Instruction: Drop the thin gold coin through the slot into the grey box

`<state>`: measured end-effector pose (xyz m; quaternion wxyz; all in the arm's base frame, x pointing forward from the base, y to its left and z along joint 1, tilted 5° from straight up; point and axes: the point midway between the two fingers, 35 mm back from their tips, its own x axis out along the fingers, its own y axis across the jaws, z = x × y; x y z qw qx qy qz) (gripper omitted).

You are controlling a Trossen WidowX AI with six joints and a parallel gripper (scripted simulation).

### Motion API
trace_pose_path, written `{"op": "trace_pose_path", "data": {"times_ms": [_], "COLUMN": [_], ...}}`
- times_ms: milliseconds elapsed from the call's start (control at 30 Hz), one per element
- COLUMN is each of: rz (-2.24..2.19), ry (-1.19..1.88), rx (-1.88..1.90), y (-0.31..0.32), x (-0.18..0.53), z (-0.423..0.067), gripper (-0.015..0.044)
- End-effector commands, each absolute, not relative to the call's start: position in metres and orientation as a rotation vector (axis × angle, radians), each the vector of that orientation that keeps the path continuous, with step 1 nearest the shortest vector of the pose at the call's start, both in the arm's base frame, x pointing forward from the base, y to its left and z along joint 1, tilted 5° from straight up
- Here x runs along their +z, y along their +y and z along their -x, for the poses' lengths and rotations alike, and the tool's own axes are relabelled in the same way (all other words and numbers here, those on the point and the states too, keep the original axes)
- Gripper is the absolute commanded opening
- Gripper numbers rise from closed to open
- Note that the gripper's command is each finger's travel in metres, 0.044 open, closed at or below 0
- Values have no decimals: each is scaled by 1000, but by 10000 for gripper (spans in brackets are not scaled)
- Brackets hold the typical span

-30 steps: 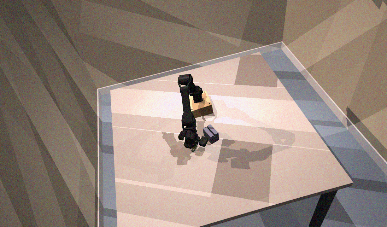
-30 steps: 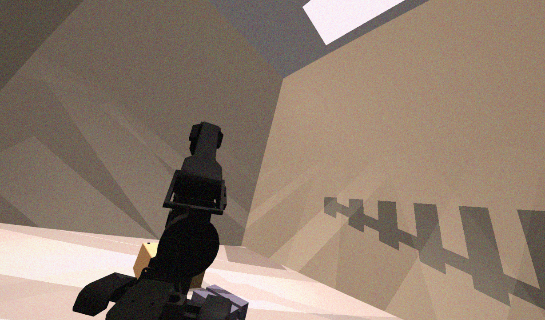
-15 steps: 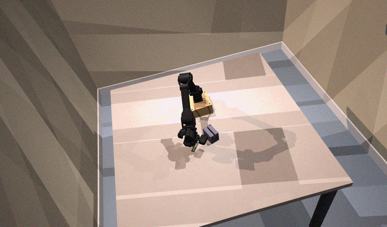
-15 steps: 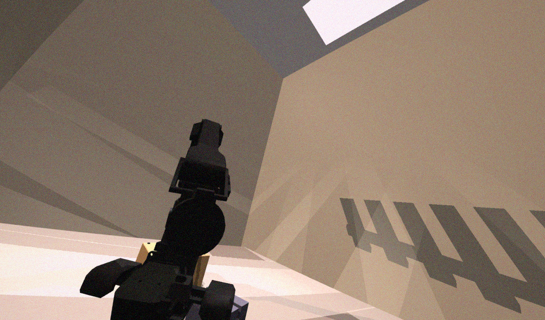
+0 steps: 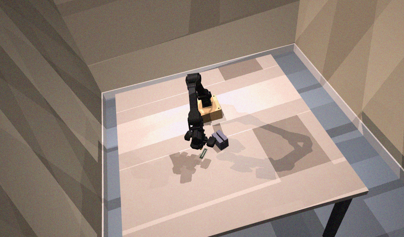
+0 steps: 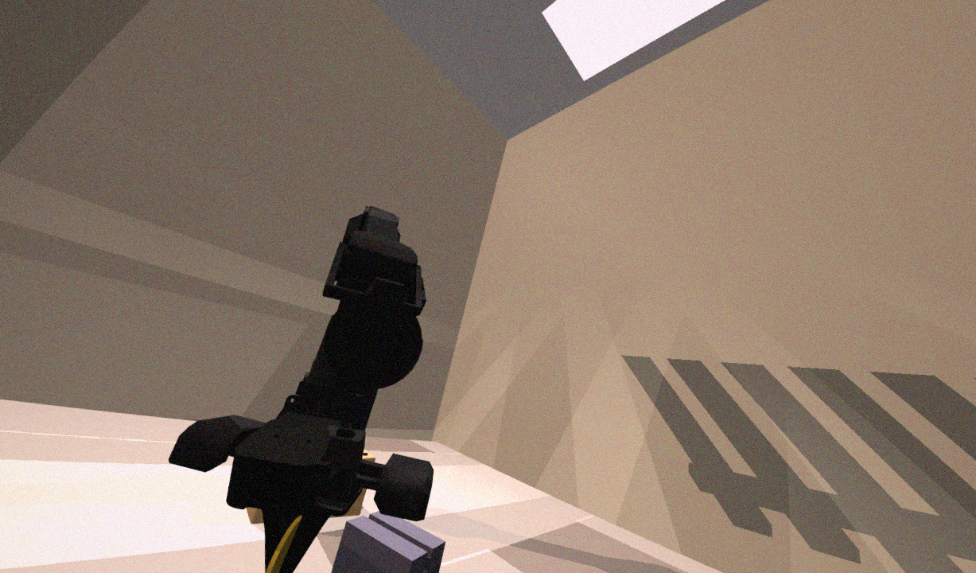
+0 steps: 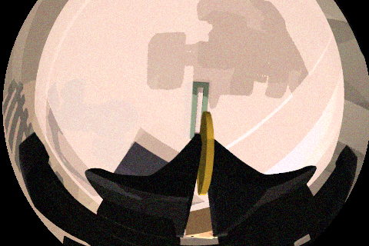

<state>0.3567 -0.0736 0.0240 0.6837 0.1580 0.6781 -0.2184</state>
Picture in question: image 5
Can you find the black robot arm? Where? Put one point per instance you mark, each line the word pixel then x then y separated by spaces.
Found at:
pixel 196 91

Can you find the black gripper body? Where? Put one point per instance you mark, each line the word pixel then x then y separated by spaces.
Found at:
pixel 210 142

